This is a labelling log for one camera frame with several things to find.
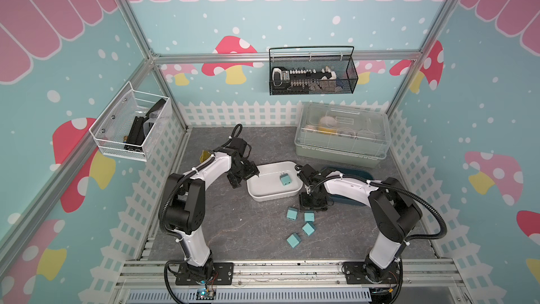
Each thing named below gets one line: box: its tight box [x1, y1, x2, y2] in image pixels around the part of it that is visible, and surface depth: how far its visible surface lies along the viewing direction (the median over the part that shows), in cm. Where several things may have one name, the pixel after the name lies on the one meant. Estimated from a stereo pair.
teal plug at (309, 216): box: [303, 210, 316, 223], surface depth 87 cm
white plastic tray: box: [246, 161, 304, 202], surface depth 99 cm
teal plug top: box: [279, 172, 292, 186], surface depth 99 cm
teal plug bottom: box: [286, 232, 301, 248], surface depth 81 cm
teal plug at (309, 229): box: [301, 221, 317, 236], surface depth 84 cm
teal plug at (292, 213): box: [286, 206, 299, 221], surface depth 89 cm
